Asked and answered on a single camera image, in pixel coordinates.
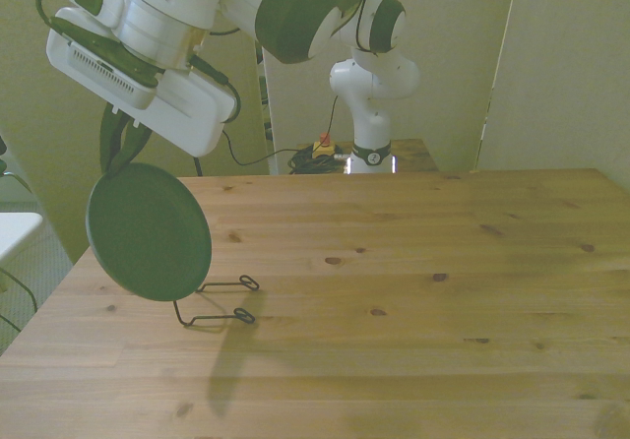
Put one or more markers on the dark green round plate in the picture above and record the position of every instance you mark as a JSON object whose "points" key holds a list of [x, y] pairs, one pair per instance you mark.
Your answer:
{"points": [[147, 232]]}

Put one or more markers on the yellow emergency stop box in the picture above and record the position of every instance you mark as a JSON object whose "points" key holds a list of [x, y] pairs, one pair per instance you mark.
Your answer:
{"points": [[322, 149]]}

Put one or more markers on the white side table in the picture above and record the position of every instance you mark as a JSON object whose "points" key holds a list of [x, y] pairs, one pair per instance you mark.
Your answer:
{"points": [[15, 234]]}

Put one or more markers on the beige room divider panel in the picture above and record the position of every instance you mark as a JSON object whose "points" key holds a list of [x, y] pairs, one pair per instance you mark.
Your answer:
{"points": [[566, 65]]}

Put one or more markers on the black camera stand part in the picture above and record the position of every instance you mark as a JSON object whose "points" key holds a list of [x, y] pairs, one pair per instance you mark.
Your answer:
{"points": [[2, 153]]}

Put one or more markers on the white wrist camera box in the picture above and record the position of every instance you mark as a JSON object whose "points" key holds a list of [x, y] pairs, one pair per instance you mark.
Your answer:
{"points": [[108, 77]]}

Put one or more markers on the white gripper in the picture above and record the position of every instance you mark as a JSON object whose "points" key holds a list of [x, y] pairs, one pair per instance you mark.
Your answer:
{"points": [[192, 114]]}

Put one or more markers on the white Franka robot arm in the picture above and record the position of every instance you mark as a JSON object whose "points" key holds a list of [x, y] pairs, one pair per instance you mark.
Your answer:
{"points": [[295, 16]]}

